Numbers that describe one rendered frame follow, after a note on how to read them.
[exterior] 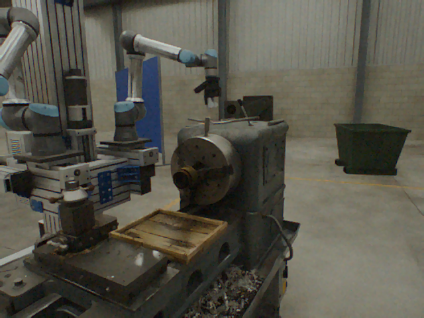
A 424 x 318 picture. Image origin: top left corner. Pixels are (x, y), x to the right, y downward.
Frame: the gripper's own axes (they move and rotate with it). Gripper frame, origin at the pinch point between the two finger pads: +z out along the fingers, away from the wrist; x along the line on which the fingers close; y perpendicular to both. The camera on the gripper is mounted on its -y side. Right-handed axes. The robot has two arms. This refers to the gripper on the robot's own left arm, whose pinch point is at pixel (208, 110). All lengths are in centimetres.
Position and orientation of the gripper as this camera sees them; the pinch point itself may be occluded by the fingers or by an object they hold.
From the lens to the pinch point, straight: 182.4
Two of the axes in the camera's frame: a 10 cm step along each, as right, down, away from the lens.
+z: 0.2, 9.8, 2.1
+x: 4.9, -1.9, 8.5
